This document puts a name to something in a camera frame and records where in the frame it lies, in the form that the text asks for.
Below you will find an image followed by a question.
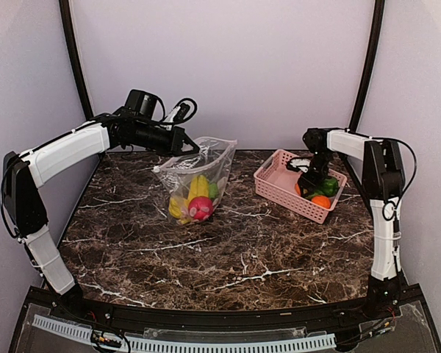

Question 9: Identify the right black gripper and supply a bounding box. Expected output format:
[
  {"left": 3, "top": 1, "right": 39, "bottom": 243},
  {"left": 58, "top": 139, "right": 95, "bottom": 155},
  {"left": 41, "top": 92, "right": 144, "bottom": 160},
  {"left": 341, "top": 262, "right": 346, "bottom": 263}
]
[{"left": 298, "top": 150, "right": 334, "bottom": 197}]

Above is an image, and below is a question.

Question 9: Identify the green toy pepper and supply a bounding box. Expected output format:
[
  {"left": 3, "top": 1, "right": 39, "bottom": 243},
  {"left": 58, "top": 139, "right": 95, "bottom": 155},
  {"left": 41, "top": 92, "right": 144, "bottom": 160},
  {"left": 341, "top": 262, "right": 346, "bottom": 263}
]
[{"left": 315, "top": 176, "right": 340, "bottom": 198}]

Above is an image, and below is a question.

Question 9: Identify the right black frame post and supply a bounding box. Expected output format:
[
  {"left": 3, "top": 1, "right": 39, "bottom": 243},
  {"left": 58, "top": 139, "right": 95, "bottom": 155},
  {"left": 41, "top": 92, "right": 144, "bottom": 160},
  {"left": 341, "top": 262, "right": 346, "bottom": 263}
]
[{"left": 348, "top": 0, "right": 385, "bottom": 132}]

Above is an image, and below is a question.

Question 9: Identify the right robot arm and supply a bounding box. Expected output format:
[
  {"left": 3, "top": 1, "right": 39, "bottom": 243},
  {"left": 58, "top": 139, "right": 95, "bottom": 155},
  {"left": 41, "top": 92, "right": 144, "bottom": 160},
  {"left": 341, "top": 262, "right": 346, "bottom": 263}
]
[{"left": 298, "top": 128, "right": 410, "bottom": 319}]

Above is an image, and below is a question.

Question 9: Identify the green toy watermelon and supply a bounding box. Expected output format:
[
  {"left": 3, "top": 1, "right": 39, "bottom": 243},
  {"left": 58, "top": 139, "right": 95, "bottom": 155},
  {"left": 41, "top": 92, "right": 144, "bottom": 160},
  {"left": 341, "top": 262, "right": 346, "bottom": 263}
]
[{"left": 208, "top": 182, "right": 219, "bottom": 200}]

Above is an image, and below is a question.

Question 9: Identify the orange green toy mango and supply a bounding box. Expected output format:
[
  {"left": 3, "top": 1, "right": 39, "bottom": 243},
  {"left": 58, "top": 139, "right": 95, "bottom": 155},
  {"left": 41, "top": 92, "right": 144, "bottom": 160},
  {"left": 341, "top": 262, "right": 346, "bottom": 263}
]
[{"left": 295, "top": 183, "right": 305, "bottom": 199}]

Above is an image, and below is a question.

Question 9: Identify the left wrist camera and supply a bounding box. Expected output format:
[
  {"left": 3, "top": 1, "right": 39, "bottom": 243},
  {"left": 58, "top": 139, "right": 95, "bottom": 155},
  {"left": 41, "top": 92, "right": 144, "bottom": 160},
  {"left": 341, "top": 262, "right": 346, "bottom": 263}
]
[{"left": 159, "top": 97, "right": 198, "bottom": 129}]

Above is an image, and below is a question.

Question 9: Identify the white slotted cable duct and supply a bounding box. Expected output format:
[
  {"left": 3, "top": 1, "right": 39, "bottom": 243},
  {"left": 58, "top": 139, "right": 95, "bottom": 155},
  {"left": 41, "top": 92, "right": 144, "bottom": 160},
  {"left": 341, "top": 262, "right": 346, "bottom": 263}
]
[{"left": 32, "top": 314, "right": 336, "bottom": 352}]

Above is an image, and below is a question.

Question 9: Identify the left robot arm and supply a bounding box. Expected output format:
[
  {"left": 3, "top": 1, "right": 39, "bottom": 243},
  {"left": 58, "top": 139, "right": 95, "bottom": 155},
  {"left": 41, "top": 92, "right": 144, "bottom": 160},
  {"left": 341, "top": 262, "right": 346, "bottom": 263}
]
[{"left": 0, "top": 89, "right": 199, "bottom": 321}]

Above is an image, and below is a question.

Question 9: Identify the black front rail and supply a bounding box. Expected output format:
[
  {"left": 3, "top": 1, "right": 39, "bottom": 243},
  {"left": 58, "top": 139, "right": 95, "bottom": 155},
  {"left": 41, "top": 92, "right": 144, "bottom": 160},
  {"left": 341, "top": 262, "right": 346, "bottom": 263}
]
[{"left": 18, "top": 285, "right": 440, "bottom": 346}]

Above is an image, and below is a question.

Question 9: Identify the black frame post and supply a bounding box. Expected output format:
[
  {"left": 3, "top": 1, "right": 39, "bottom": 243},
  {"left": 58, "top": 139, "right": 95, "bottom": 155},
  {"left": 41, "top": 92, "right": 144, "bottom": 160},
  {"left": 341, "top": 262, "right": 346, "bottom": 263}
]
[
  {"left": 58, "top": 0, "right": 93, "bottom": 121},
  {"left": 348, "top": 0, "right": 385, "bottom": 132}
]

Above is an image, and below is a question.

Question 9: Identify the yellow toy banana bunch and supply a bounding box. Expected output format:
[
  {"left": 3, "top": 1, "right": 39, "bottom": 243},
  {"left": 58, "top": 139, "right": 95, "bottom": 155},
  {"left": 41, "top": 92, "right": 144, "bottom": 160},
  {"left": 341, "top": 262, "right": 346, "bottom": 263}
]
[{"left": 187, "top": 174, "right": 209, "bottom": 202}]

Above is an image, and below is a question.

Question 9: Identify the red toy apple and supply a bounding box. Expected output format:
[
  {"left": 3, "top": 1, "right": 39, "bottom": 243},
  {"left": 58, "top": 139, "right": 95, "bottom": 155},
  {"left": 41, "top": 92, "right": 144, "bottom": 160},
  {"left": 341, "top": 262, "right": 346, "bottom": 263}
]
[{"left": 188, "top": 196, "right": 214, "bottom": 221}]

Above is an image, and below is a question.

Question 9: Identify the left black frame post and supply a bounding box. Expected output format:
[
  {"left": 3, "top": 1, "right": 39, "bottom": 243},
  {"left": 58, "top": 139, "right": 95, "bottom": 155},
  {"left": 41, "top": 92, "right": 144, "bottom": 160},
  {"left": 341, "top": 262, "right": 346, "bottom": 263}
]
[{"left": 58, "top": 0, "right": 93, "bottom": 121}]

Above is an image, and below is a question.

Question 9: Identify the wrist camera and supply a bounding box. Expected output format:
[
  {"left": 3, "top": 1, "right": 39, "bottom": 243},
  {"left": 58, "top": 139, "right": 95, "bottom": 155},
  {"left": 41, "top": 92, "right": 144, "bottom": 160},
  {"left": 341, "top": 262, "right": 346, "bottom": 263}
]
[
  {"left": 286, "top": 157, "right": 310, "bottom": 173},
  {"left": 159, "top": 97, "right": 198, "bottom": 129}
]

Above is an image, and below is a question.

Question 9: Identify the yellow toy pear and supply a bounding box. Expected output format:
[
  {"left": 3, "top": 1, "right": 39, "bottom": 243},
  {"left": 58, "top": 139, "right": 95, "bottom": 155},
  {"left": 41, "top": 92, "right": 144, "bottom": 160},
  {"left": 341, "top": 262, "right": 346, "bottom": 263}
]
[{"left": 168, "top": 196, "right": 189, "bottom": 220}]

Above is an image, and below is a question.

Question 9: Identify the pink plastic basket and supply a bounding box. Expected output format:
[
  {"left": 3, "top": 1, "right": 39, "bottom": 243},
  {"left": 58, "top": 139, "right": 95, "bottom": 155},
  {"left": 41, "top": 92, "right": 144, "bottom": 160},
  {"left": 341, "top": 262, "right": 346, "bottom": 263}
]
[{"left": 254, "top": 149, "right": 348, "bottom": 224}]

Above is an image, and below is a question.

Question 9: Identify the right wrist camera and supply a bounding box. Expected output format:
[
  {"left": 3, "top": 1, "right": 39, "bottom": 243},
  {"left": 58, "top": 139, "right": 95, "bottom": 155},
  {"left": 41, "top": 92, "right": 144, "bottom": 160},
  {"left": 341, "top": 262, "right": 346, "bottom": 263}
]
[{"left": 286, "top": 157, "right": 310, "bottom": 173}]

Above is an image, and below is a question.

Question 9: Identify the clear zip top bag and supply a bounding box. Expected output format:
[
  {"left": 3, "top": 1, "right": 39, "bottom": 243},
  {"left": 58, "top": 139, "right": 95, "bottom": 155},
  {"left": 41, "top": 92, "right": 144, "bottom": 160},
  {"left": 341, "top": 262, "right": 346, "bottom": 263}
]
[{"left": 153, "top": 137, "right": 237, "bottom": 225}]

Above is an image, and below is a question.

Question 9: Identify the orange toy orange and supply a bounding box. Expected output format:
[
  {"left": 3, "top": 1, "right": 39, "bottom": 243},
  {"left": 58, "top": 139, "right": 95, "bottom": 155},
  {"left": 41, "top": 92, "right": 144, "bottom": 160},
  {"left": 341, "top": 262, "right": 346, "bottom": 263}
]
[{"left": 311, "top": 195, "right": 331, "bottom": 209}]

